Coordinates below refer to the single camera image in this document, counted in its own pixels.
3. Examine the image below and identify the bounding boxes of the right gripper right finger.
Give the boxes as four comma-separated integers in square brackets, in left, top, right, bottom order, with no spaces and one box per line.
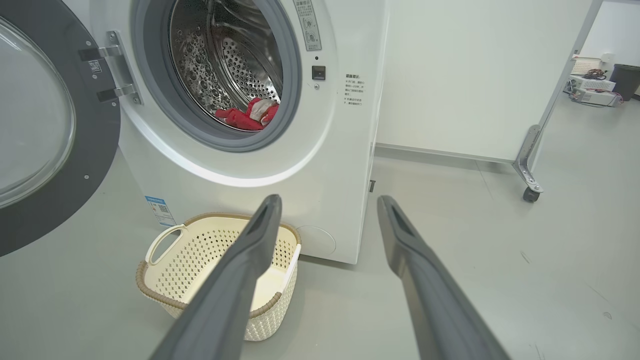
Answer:
[376,195,511,360]

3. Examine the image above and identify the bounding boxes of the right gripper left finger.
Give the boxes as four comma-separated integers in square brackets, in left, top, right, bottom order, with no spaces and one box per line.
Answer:
[150,194,283,360]

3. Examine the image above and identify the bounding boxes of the red and white garment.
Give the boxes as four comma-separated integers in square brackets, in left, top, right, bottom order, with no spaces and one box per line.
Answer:
[215,97,280,132]

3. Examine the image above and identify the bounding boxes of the washing machine door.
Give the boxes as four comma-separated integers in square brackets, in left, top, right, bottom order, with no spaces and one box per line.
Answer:
[0,0,122,257]

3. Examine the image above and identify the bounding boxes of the cream perforated laundry basket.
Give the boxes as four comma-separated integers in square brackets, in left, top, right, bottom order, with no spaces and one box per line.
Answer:
[136,212,302,342]

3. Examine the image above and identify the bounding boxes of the white front-loading washing machine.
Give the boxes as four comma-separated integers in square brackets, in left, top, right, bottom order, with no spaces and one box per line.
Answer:
[60,0,391,265]

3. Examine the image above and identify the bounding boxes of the steel perforated washer drum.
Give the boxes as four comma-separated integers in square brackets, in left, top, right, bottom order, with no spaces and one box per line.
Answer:
[169,0,284,132]

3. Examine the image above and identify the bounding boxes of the metal door hinge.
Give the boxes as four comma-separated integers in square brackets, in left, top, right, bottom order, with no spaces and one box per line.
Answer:
[77,31,143,106]

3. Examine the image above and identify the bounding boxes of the small white lattice basket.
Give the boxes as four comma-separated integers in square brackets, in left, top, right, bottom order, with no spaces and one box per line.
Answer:
[571,57,602,76]

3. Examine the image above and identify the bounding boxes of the round white filter cover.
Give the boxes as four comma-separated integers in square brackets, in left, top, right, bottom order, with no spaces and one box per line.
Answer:
[295,225,337,261]

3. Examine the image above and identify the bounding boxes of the blue energy label sticker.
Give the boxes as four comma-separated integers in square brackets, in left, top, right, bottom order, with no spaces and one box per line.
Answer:
[145,196,177,228]

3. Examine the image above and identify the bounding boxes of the printed text notice sticker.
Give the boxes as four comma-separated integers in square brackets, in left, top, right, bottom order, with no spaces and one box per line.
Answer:
[344,74,366,107]

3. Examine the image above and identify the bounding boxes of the white partition panel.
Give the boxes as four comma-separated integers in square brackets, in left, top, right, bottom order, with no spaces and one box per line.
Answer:
[375,0,603,165]

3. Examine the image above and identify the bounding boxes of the white electronic device box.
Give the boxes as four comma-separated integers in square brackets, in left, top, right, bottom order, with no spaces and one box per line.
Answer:
[570,75,617,92]
[572,88,623,107]

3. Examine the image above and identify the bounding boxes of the grey warning label strip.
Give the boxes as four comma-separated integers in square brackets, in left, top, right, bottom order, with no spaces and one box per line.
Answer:
[293,0,323,52]

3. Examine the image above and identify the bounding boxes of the dark grey waste bin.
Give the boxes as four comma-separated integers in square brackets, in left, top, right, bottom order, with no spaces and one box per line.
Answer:
[609,63,640,102]

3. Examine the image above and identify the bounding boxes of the metal partition leg bracket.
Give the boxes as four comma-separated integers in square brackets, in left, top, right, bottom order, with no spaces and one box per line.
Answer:
[513,125,545,195]

